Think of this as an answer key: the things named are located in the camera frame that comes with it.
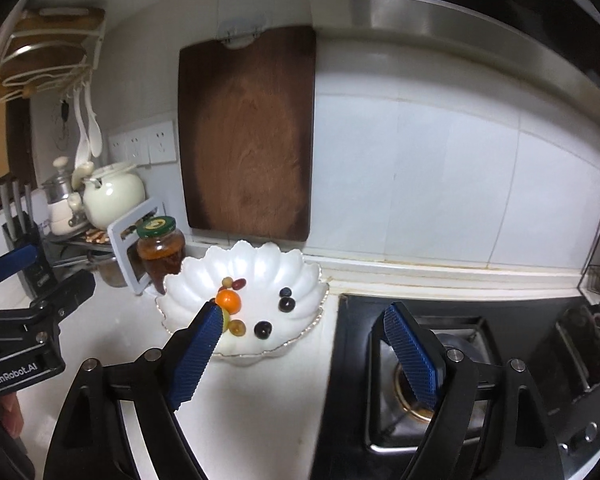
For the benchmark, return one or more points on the steel range hood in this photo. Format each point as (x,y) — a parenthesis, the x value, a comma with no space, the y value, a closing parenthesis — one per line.
(552,44)

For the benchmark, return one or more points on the white hanging spoon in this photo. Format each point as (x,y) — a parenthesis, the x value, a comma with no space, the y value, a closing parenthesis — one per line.
(83,150)

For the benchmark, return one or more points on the dark wooden cutting board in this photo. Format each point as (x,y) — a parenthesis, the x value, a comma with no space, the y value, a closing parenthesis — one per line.
(245,129)

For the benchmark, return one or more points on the white hanging rice paddle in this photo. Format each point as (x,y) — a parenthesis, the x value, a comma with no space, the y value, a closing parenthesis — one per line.
(93,130)

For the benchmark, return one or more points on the gas stove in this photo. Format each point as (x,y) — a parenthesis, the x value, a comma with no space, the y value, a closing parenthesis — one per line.
(519,393)

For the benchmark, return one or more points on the wooden trivet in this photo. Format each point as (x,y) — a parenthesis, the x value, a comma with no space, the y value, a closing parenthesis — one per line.
(96,236)

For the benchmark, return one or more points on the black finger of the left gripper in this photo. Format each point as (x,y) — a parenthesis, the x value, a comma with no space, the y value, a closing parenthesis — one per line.
(65,297)

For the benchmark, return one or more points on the person left hand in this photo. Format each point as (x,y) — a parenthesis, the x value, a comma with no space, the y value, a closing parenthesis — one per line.
(11,415)

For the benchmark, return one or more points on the small tan longan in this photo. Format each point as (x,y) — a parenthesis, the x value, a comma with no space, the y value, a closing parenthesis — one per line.
(227,282)

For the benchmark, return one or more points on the red-brown jujube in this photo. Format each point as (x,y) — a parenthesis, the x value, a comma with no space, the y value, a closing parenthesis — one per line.
(239,284)

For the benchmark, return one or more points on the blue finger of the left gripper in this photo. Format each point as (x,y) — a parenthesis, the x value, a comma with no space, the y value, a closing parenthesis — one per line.
(15,260)

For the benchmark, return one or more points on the glass jar green lid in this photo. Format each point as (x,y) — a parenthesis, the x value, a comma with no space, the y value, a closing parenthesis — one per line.
(161,247)

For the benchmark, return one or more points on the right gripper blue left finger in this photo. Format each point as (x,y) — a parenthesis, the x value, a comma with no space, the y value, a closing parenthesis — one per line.
(189,352)

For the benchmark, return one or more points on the green plum fruit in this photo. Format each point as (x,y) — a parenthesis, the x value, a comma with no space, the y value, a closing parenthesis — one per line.
(225,320)

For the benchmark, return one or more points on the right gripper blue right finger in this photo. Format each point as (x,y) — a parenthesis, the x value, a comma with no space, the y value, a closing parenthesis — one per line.
(418,357)

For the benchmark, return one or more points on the white wall socket panel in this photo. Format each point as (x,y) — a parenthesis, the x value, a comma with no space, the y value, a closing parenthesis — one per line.
(146,146)

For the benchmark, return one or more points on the small glass jar brown contents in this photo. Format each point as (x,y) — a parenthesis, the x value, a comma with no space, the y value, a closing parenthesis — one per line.
(110,271)

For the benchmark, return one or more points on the cream ceramic pot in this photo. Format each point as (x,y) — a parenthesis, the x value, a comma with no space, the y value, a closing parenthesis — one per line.
(105,194)

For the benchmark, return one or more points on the small orange tangerine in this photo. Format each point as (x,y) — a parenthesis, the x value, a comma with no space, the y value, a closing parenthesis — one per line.
(229,300)

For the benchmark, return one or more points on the metal corner shelf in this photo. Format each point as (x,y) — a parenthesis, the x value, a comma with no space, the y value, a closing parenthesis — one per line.
(70,250)

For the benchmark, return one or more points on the dark grape in bowl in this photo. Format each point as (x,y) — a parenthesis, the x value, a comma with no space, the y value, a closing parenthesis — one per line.
(286,304)

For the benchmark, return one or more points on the small white steamer pot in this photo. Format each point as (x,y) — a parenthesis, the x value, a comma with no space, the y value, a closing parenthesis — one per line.
(64,207)

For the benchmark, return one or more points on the white wall shelf rack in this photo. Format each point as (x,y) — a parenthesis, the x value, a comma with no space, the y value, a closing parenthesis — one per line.
(48,49)

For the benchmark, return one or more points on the black knife block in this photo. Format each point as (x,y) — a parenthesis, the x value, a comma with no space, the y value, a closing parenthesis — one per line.
(23,237)

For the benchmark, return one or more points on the white scalloped fruit bowl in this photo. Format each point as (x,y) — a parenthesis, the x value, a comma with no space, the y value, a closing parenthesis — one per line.
(266,269)

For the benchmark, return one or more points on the white slotted rack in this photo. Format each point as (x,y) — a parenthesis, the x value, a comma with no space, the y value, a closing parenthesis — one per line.
(123,237)

